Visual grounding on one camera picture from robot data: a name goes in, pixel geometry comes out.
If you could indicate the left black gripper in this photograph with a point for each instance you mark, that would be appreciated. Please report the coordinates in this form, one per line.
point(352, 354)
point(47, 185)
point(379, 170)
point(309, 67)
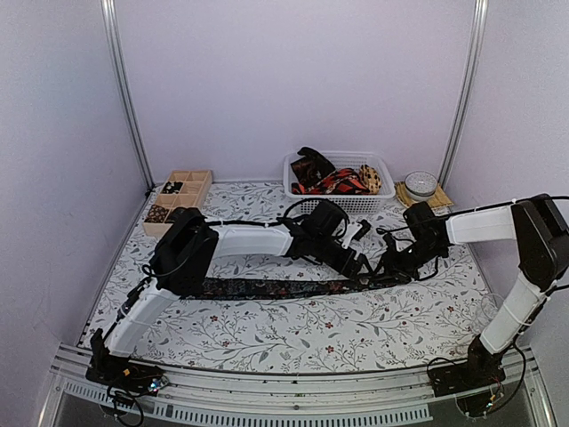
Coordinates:
point(356, 264)

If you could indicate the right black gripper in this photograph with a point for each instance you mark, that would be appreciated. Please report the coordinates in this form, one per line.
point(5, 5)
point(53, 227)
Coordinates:
point(395, 268)

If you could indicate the white plastic basket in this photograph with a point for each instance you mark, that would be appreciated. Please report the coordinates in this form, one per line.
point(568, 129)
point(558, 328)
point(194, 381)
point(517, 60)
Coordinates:
point(352, 204)

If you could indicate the dark floral tie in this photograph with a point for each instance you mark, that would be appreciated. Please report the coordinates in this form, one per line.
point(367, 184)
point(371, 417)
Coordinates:
point(240, 289)

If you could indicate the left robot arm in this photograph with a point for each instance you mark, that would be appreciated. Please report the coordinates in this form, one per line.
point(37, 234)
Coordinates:
point(178, 267)

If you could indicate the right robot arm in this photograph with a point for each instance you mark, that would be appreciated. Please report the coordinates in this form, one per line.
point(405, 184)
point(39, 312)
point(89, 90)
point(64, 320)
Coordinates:
point(522, 242)

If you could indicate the red black tie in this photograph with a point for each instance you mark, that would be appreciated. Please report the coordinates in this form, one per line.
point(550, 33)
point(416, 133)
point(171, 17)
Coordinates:
point(345, 181)

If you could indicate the floral tablecloth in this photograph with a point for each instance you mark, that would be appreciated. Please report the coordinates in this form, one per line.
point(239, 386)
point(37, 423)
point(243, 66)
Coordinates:
point(398, 327)

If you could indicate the dark patterned tie in basket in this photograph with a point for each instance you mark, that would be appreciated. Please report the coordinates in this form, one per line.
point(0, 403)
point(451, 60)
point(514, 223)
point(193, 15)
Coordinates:
point(311, 167)

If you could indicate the bamboo coaster mat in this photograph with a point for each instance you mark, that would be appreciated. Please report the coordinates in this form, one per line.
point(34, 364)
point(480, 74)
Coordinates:
point(438, 199)

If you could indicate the yellow spotted tie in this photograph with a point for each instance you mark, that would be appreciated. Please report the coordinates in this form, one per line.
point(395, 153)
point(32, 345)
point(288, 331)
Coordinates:
point(370, 178)

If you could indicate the ceramic bowl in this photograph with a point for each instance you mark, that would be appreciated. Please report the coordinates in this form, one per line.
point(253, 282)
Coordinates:
point(420, 183)

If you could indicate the rolled tie with white dots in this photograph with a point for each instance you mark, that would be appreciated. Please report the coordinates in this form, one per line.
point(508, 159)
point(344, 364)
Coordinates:
point(172, 187)

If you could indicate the rolled brown patterned tie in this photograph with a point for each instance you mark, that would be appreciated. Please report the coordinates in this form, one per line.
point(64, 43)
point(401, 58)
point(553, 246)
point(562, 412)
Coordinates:
point(157, 214)

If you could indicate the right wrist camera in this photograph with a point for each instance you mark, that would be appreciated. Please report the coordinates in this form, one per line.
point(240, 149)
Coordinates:
point(389, 239)

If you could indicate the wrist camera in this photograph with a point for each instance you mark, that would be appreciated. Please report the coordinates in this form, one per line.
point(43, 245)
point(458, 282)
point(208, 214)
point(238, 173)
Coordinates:
point(389, 239)
point(355, 231)

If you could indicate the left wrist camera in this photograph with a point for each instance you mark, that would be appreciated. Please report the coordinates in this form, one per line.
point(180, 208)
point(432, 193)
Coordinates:
point(355, 231)

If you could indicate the front aluminium rail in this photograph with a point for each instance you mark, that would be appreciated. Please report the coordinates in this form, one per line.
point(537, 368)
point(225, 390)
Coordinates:
point(198, 397)

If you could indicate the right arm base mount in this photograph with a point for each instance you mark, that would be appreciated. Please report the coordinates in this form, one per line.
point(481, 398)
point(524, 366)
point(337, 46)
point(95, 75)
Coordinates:
point(481, 368)

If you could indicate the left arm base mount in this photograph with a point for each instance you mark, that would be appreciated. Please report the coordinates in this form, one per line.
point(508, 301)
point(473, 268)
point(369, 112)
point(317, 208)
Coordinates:
point(121, 373)

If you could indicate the right aluminium frame post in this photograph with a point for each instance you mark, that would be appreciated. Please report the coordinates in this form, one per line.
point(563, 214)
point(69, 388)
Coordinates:
point(476, 40)

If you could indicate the aluminium frame post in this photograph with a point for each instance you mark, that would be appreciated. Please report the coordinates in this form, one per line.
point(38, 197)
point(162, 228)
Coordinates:
point(476, 40)
point(110, 21)

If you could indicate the left aluminium frame post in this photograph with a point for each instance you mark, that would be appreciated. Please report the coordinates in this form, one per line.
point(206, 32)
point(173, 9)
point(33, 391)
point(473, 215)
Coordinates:
point(110, 21)

